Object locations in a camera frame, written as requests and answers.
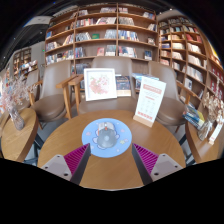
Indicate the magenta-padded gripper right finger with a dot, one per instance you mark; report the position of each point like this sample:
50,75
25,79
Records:
148,160

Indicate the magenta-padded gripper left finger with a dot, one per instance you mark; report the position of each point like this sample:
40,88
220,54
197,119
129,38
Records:
75,160

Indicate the grey computer mouse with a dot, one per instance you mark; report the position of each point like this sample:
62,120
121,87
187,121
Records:
106,140

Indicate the round light blue mouse pad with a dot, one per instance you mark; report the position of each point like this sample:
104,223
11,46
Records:
123,133

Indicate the brown wooden-armed chair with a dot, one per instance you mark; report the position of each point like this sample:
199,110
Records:
171,110
50,106
106,61
32,78

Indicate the round wooden side table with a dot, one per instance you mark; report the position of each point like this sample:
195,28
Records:
16,140
203,150

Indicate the white sign on wooden base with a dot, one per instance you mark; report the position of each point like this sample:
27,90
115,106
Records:
150,100

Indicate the stack of books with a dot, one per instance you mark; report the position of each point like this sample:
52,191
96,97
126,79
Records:
193,117

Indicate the glass vase with dried flowers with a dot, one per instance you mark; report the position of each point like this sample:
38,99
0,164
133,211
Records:
16,121
205,130

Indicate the small white table sign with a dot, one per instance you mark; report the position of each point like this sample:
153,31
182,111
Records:
216,135

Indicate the dark blue book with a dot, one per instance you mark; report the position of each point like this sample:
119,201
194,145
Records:
123,85

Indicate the white framed flower picture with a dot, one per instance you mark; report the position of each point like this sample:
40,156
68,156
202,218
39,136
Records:
100,84

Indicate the light blue book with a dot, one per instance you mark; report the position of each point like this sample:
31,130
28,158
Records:
138,78

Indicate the small distant bookshelf unit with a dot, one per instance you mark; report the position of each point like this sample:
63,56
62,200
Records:
25,61

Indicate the curved wooden bookshelf unit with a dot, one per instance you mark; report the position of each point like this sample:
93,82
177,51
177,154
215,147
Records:
193,50

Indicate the wide wooden bookshelf unit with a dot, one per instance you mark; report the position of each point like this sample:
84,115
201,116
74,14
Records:
106,26

